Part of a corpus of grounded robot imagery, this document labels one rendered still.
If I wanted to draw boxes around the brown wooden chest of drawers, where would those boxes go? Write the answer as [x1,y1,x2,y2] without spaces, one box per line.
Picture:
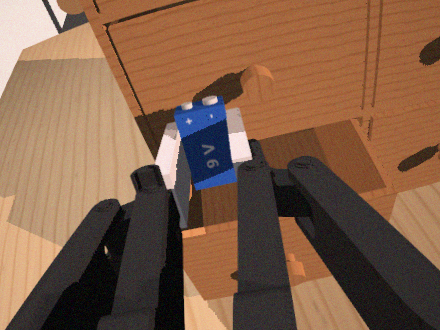
[79,0,440,162]

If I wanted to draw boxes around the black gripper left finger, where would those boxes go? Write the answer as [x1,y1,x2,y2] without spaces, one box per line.
[5,122,191,330]

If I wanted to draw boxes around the brown wooden drawer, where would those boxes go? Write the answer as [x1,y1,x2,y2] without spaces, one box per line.
[95,0,141,13]
[108,0,368,146]
[368,99,440,191]
[372,0,440,107]
[181,118,398,301]

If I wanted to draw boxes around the blue 9v battery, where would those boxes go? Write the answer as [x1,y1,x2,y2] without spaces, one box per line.
[174,96,237,190]

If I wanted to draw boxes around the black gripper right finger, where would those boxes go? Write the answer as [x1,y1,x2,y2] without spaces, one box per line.
[226,107,440,330]

